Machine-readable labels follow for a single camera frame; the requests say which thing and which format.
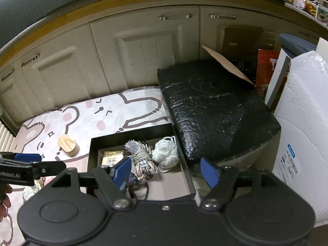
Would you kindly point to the dark multicolour yarn bundle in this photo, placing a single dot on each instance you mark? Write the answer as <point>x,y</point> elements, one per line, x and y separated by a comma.
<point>132,180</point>

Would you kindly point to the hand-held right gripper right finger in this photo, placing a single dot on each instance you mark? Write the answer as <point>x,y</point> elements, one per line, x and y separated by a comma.
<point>208,171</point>

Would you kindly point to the grey tassel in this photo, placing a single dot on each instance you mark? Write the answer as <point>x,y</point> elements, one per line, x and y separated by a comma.
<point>143,158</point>

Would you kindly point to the yellow tissue pack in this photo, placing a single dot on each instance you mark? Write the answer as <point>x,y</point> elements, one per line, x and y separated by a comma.
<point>110,158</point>

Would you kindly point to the grey countertop with wooden edge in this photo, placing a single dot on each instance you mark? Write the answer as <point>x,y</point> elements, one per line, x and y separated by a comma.
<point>102,5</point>

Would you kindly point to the floral fabric pouch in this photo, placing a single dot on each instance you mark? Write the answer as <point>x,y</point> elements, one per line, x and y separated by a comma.
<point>32,191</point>

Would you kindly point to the brown cardboard box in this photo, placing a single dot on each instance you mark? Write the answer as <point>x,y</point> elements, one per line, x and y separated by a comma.
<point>225,64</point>

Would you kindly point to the white bubble wrap package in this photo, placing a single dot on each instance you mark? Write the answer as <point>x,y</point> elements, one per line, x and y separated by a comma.
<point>307,123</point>

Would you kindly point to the blue grey folded mat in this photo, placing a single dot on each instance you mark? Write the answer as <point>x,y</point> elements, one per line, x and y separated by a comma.
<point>297,43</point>

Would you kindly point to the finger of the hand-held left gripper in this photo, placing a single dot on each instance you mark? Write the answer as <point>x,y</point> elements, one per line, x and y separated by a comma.
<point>28,157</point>
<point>48,168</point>

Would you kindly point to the gold foil packet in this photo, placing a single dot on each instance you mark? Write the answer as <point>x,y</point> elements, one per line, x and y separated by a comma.
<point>312,7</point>

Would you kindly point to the red printed box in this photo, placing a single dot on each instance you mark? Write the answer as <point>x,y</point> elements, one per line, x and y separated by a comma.
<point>266,69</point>

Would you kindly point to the black bubble wrap package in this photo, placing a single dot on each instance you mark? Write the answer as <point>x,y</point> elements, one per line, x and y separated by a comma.
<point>217,112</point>

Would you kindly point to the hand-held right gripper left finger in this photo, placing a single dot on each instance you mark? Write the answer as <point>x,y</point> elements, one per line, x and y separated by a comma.
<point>122,170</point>

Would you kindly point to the white ribbed suitcase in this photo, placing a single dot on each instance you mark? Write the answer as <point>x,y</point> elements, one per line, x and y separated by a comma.
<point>5,138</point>

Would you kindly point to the white yarn bundle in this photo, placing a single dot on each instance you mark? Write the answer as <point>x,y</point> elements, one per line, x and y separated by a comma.
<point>165,153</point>

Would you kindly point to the cartoon bear printed blanket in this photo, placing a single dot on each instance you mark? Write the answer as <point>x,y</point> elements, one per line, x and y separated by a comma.
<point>76,123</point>

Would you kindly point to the black cardboard box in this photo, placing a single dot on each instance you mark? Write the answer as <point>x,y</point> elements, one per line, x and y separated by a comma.
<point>169,187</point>

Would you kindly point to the cream cabinet door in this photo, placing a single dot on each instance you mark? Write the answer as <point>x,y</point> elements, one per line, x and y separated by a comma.
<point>11,100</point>
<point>212,41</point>
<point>146,56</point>
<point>64,82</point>

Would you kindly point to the oval wooden box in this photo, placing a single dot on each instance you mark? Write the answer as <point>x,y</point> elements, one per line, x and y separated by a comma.
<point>68,144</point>

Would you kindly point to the white flat panel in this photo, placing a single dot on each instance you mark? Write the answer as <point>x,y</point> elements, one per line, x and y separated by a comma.
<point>278,82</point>

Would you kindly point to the person's left hand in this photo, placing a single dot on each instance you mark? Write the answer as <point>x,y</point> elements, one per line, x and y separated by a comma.
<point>4,205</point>

